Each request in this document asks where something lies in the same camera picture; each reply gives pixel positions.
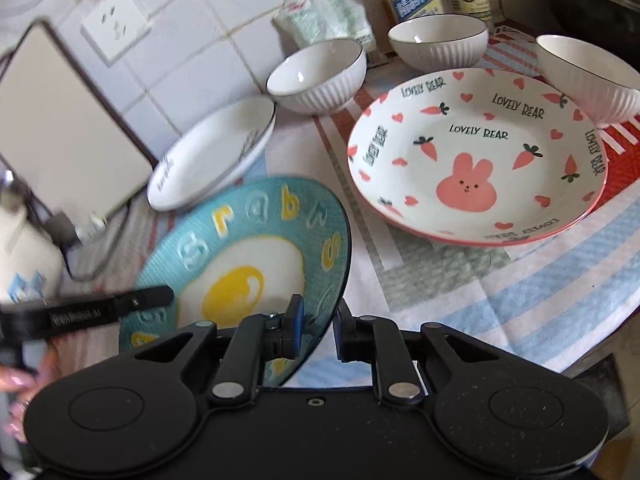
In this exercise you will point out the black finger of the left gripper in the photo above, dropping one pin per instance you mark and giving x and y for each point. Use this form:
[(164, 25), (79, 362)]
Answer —
[(46, 319)]

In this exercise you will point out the person's left hand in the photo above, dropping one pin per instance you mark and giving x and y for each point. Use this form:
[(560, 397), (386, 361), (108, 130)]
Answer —
[(25, 386)]

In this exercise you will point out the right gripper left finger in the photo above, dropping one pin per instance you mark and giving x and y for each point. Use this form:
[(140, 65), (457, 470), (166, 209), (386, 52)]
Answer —
[(257, 340)]

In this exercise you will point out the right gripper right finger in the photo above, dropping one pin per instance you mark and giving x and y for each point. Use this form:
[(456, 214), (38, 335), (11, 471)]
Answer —
[(379, 343)]

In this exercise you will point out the white green plastic bag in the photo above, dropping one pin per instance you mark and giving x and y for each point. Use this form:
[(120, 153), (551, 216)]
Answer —
[(309, 22)]

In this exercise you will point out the white oval plate black rim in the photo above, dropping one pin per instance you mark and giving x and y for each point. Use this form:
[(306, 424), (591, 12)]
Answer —
[(215, 153)]

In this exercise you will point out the white ribbed bowl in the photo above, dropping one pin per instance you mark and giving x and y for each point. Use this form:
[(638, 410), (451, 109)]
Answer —
[(603, 85), (319, 79), (440, 42)]

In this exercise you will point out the white rice cooker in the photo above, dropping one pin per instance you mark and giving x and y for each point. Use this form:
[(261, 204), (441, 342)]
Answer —
[(31, 265)]

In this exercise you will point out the teal fried egg plate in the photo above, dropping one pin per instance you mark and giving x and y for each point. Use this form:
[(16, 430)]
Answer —
[(246, 251)]

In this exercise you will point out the beige cutting board dark rim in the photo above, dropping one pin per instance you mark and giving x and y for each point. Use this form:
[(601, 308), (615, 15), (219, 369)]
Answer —
[(63, 137)]

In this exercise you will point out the white wall power socket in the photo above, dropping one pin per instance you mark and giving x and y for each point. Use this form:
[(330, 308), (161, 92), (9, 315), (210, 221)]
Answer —
[(113, 27)]

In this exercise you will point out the pink bunny carrot plate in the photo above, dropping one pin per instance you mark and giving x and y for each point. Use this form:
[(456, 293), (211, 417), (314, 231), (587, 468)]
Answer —
[(477, 157)]

